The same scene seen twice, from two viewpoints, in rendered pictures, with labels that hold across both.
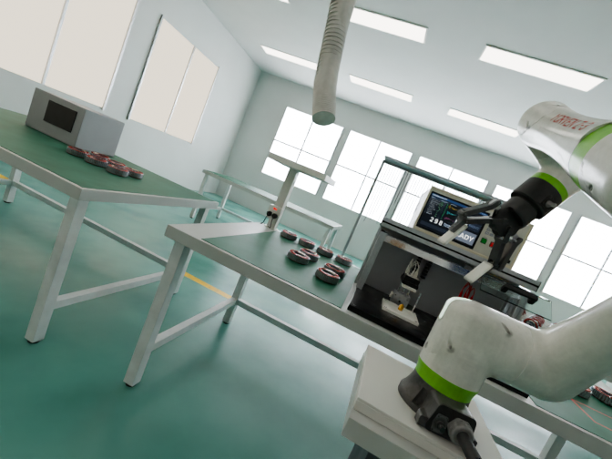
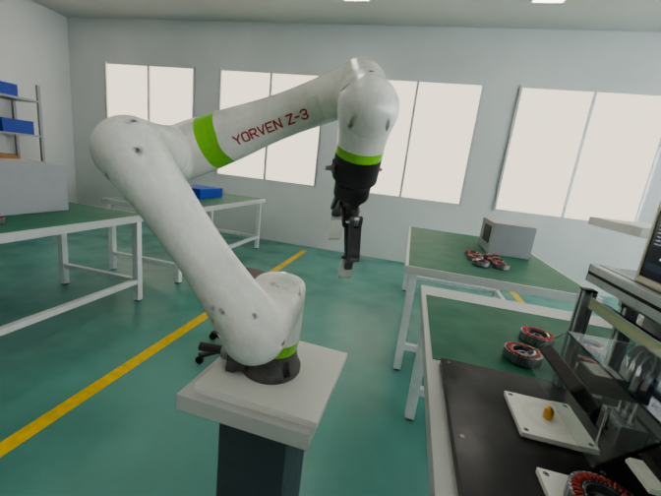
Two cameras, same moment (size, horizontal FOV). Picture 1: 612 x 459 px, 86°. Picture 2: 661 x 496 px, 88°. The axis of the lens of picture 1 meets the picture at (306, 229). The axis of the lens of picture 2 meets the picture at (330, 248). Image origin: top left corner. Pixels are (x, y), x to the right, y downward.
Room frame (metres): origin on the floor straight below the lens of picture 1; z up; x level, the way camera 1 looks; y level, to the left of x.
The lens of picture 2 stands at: (0.80, -1.18, 1.28)
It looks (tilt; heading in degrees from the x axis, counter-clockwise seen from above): 13 degrees down; 90
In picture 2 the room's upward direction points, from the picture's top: 7 degrees clockwise
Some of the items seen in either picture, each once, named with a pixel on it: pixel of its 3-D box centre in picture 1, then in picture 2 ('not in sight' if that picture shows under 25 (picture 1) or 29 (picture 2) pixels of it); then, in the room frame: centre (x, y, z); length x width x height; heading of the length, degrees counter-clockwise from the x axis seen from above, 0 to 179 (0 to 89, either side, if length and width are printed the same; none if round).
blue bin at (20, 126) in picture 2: not in sight; (7, 125); (-4.13, 3.92, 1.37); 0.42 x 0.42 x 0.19; 79
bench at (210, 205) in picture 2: not in sight; (198, 228); (-0.90, 2.98, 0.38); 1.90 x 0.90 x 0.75; 78
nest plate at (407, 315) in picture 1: (399, 311); (546, 419); (1.33, -0.49, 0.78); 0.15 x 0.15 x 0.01; 78
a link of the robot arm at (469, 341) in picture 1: (467, 346); (275, 313); (0.68, -0.41, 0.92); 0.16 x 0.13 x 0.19; 85
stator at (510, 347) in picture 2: (327, 275); (522, 354); (1.45, -0.17, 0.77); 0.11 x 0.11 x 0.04
